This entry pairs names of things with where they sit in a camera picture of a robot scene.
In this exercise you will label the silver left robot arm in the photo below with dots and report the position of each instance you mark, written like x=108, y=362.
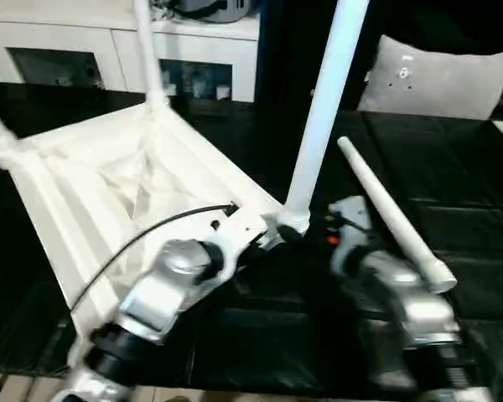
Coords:
x=159, y=301

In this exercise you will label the grey bag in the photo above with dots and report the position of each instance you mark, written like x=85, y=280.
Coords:
x=214, y=8

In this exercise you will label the white plastic table top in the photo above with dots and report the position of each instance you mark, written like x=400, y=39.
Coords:
x=109, y=184

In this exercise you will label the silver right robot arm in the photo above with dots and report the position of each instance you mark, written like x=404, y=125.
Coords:
x=411, y=310

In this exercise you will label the black work mat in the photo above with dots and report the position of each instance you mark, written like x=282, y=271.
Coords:
x=277, y=335

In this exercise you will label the white cabinet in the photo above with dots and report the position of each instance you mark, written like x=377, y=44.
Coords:
x=67, y=50

